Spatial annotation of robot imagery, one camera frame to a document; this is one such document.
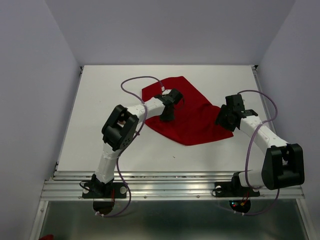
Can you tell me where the red cloth napkin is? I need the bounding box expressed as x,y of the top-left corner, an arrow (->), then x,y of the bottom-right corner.
145,76 -> 233,146

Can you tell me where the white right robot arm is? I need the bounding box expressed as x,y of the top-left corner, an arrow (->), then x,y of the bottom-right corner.
215,94 -> 305,195

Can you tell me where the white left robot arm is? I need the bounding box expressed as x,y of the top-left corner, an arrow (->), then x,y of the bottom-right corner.
91,89 -> 184,197

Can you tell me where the red object bottom left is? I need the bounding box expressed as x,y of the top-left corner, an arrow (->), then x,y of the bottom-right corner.
38,234 -> 54,240

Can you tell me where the aluminium right side rail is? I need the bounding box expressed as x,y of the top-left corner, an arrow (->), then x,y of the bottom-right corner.
251,64 -> 288,173

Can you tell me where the aluminium rail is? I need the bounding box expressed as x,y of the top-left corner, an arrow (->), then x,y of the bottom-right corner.
251,64 -> 288,173
46,65 -> 84,180

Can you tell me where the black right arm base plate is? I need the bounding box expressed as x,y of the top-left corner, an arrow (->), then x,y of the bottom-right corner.
211,181 -> 260,198

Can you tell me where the aluminium left side rail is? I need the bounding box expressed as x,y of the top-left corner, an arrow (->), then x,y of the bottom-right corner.
46,65 -> 84,180

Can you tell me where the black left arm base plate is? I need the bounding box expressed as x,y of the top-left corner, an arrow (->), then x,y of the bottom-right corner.
79,181 -> 127,199

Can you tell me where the aluminium front rail frame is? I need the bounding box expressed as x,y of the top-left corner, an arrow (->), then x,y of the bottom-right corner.
41,170 -> 306,201

